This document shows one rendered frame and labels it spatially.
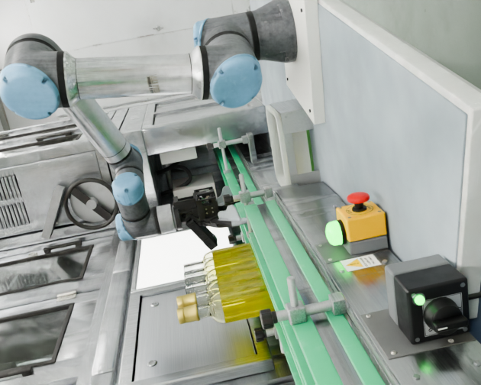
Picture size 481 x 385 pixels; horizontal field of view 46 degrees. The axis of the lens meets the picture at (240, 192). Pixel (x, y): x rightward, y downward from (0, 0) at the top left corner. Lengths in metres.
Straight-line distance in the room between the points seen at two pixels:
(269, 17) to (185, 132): 0.97
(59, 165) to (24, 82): 1.15
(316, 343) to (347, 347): 0.05
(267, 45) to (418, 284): 0.76
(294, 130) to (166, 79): 0.39
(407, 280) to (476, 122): 0.22
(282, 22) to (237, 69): 0.20
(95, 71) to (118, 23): 3.75
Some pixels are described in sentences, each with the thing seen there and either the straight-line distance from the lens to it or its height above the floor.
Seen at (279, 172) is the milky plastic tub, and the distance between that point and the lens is 1.63.
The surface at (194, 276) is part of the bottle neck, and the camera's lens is 1.39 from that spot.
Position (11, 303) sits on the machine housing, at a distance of 1.97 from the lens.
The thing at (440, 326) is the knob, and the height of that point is 0.81.
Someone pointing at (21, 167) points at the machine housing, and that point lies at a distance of 2.35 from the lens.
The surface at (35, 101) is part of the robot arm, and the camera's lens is 1.22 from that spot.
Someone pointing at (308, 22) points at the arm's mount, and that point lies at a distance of 1.24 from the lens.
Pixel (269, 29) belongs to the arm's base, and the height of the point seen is 0.84.
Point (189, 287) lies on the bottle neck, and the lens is 1.34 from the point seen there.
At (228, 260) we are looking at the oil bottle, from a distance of 1.38.
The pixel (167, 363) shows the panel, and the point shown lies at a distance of 1.35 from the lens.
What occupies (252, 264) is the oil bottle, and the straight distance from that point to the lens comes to 1.34.
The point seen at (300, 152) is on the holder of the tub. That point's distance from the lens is 1.46.
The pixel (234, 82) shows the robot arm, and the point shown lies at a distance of 1.21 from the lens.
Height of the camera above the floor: 1.06
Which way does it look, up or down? 4 degrees down
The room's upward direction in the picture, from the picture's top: 101 degrees counter-clockwise
